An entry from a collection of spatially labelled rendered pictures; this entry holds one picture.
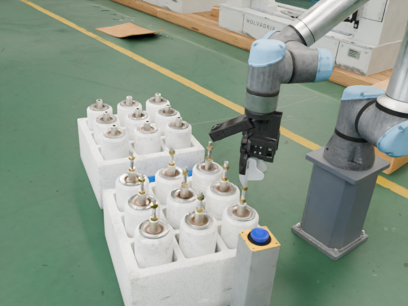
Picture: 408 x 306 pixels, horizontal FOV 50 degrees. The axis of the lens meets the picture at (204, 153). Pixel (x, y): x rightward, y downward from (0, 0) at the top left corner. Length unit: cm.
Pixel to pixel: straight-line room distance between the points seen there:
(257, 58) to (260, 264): 44
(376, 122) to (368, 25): 186
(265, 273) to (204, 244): 18
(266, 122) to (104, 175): 69
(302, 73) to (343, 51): 209
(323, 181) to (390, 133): 31
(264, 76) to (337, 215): 61
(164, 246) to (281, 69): 49
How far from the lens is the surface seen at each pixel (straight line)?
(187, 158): 160
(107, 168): 152
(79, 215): 159
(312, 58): 101
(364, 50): 299
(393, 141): 119
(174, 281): 113
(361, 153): 135
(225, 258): 114
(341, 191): 137
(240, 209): 116
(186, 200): 120
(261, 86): 97
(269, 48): 95
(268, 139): 103
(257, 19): 354
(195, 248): 113
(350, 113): 130
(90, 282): 134
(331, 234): 146
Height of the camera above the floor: 94
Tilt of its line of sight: 29 degrees down
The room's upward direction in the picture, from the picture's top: 4 degrees clockwise
